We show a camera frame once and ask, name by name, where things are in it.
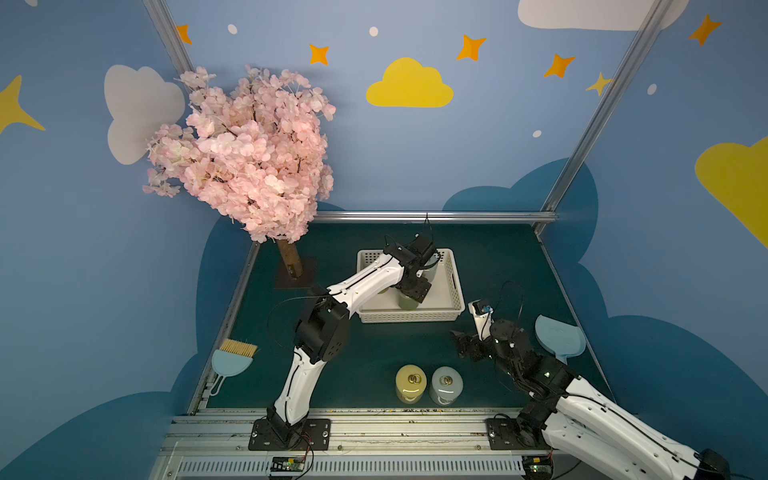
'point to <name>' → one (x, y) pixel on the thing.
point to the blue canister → (446, 385)
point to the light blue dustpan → (562, 339)
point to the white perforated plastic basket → (443, 302)
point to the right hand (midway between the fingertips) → (471, 322)
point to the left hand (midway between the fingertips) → (411, 284)
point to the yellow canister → (410, 384)
